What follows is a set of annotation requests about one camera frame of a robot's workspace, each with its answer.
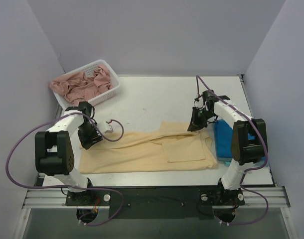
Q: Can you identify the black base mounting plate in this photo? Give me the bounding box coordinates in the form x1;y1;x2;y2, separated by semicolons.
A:
65;185;245;223

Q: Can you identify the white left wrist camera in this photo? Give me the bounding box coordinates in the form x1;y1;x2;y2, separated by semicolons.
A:
98;119;114;134

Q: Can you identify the aluminium front frame rail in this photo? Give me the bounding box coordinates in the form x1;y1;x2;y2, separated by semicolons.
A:
23;186;290;210

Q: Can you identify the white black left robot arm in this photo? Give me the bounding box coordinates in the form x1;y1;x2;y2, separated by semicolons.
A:
34;102;103;205

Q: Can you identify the yellow t shirt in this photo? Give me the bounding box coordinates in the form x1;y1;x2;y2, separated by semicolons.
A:
79;121;218;174

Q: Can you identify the white plastic perforated basket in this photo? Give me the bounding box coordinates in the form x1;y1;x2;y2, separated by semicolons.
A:
49;59;121;109

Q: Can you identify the blue folded t shirt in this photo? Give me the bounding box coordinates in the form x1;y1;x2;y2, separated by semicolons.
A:
214;120;233;162

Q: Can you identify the teal folded t shirt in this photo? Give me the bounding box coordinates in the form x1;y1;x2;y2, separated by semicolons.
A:
223;160;231;166

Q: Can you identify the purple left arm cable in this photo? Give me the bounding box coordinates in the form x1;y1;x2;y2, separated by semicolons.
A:
4;112;125;227

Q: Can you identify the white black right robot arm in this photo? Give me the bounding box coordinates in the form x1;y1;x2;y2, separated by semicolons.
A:
187;90;267;205

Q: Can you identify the pink crumpled t shirt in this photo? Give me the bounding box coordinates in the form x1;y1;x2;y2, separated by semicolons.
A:
49;64;113;106

